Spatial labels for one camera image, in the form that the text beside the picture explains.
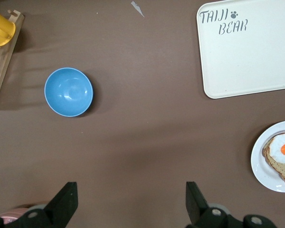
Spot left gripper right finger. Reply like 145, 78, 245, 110
185, 181, 232, 228

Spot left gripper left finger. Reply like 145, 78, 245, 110
15, 181, 78, 228

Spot white round plate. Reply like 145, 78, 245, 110
250, 120, 285, 193

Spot cream bear print tray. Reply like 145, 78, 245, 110
196, 0, 285, 99

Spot wooden mug rack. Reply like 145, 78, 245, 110
0, 9, 25, 112

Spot yellow mug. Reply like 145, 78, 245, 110
0, 8, 16, 47

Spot pink bowl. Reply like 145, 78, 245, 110
0, 206, 30, 225

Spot blue bowl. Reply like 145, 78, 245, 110
44, 67, 94, 118

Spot grey tape scrap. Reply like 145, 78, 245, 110
131, 0, 145, 18

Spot fried egg toy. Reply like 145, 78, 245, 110
267, 133, 285, 164

